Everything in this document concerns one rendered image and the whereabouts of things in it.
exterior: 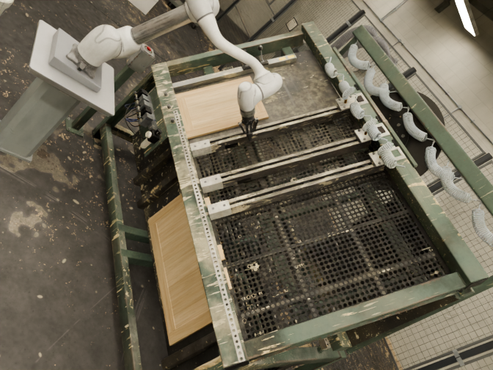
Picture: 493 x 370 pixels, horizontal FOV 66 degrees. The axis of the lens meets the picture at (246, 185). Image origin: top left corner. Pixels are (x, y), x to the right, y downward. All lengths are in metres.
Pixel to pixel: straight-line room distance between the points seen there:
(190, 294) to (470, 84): 6.54
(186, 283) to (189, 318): 0.21
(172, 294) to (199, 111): 1.23
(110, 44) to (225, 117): 0.85
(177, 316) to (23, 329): 0.80
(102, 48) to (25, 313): 1.47
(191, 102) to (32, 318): 1.64
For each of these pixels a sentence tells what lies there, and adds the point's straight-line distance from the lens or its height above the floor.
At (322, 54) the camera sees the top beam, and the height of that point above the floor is 1.84.
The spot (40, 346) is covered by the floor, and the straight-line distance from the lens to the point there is 2.37.
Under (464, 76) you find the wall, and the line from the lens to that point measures 8.03.
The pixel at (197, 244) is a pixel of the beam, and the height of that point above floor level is 0.83.
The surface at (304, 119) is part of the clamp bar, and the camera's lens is 2.54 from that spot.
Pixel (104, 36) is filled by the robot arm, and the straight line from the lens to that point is 2.38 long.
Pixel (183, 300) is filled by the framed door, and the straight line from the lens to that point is 2.45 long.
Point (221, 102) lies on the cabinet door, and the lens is 2.76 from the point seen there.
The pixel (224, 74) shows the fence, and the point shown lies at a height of 1.22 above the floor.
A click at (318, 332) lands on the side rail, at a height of 1.19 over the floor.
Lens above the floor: 2.00
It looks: 23 degrees down
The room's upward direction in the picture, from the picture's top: 54 degrees clockwise
